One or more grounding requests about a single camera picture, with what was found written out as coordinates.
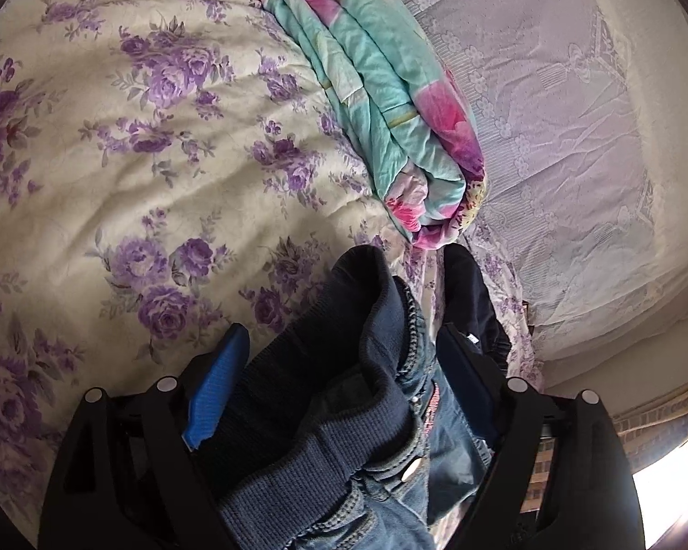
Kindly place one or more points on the purple floral bed quilt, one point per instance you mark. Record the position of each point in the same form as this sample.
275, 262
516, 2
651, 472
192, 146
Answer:
167, 168

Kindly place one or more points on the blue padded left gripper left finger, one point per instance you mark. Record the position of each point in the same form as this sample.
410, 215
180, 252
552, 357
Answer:
126, 476

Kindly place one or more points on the white lace headboard cover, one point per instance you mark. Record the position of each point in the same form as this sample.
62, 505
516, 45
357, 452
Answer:
581, 109

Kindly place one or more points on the blue denim kids jeans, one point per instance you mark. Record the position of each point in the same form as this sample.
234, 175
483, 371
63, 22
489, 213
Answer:
344, 432

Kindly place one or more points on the folded dark navy pants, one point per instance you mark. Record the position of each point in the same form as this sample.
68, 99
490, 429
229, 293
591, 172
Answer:
468, 307

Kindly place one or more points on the folded floral teal pink quilt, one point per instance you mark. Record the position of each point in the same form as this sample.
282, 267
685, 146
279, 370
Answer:
399, 107

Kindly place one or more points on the beige checked curtain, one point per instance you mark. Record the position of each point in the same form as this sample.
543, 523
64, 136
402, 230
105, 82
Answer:
651, 431

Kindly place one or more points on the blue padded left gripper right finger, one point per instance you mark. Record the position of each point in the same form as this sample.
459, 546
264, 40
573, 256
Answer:
558, 477

